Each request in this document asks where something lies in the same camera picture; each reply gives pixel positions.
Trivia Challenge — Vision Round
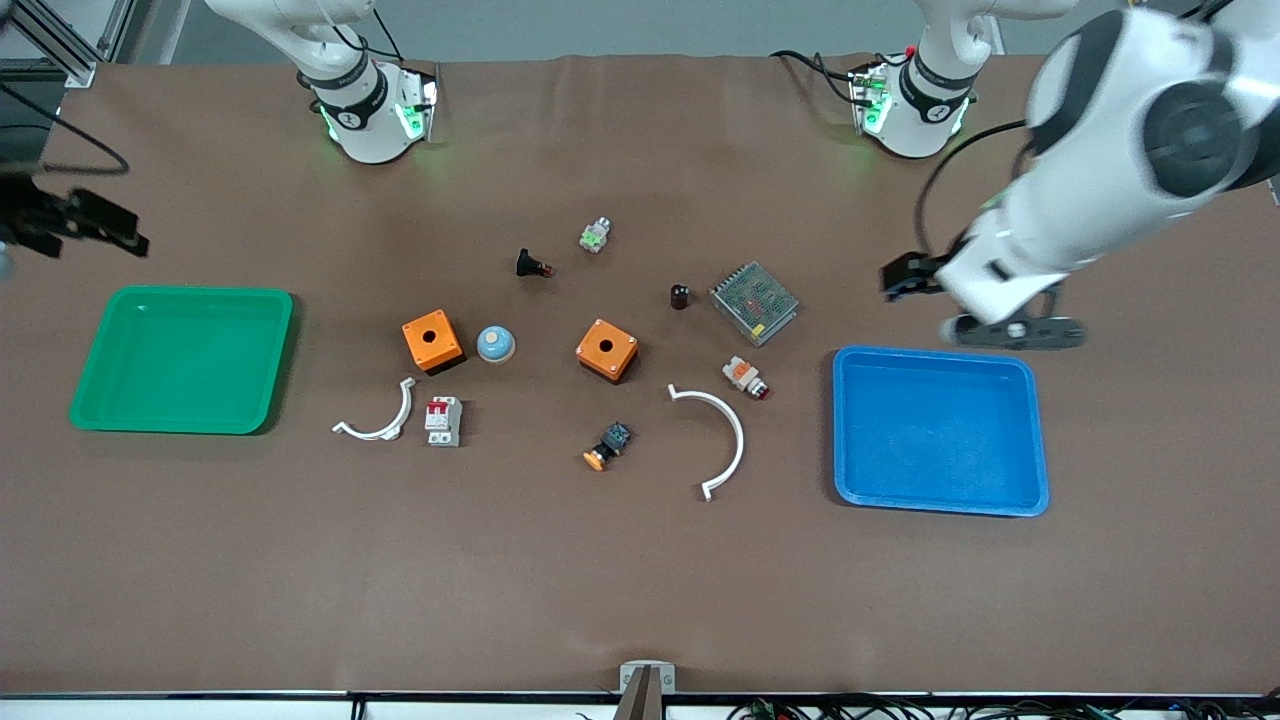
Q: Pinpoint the white red circuit breaker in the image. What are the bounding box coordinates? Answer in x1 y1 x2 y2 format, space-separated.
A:
424 396 463 448

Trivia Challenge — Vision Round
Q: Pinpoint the green plastic tray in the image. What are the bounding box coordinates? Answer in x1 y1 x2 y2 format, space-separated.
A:
68 286 295 436

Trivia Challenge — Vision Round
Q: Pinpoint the metal mesh power supply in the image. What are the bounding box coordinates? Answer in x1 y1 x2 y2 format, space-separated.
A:
709 261 801 348

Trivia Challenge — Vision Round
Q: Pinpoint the blue plastic tray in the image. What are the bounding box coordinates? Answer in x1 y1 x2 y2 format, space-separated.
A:
833 346 1051 518

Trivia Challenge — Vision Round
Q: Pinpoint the orange white indicator lamp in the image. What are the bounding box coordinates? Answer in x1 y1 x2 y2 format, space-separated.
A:
722 355 772 402

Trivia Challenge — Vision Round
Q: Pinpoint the orange push button box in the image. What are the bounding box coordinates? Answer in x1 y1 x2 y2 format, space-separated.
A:
402 309 466 375
575 318 640 385

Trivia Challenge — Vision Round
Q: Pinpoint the orange black emergency button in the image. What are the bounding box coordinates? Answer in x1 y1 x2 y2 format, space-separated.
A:
583 421 633 472

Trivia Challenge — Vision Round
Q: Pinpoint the brown table mat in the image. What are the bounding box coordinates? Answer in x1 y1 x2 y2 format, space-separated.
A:
0 55 1280 696

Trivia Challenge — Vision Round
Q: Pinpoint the grey table edge clamp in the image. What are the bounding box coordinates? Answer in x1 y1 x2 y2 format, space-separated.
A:
612 660 678 720

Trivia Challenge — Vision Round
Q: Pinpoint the aluminium frame profile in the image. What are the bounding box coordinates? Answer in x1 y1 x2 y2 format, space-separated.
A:
0 0 136 89

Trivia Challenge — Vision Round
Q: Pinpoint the large white curved bracket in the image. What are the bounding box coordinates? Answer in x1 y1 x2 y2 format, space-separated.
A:
668 384 746 503

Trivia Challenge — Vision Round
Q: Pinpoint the black left base cable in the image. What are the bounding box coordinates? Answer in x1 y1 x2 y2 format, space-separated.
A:
770 48 871 106

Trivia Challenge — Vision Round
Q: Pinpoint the small white curved bracket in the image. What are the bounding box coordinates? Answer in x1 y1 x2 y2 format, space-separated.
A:
332 377 417 442

